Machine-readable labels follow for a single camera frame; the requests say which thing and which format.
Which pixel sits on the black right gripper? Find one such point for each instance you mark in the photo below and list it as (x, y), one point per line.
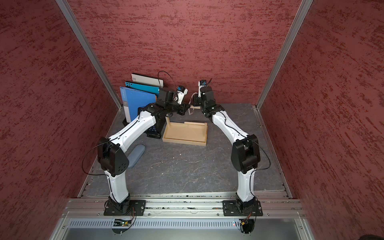
(196, 98)

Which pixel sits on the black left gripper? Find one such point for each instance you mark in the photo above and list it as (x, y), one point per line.
(182, 109)

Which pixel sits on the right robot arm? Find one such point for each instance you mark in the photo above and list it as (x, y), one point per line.
(245, 154)

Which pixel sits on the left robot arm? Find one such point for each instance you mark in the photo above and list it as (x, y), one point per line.
(111, 151)

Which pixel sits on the wooden jewelry display stand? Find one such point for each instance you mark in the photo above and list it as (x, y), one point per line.
(188, 133)

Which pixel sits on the teal folder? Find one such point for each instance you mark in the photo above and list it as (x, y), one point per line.
(144, 88)

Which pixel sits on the white grey folder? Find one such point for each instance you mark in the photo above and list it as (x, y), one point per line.
(145, 80)

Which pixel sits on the blue folder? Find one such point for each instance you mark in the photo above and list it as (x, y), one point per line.
(133, 100)

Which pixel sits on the left aluminium corner post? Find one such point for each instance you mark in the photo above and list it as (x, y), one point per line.
(79, 33)

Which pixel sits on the aluminium corner post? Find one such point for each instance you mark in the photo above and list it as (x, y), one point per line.
(290, 37)
(79, 33)

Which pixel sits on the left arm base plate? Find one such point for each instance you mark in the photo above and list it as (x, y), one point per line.
(126, 208)

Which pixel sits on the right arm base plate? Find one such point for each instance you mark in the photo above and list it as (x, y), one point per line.
(238, 208)

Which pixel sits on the aluminium front rail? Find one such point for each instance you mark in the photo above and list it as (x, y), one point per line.
(205, 211)

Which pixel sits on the right aluminium corner post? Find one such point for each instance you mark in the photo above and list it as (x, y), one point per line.
(290, 37)

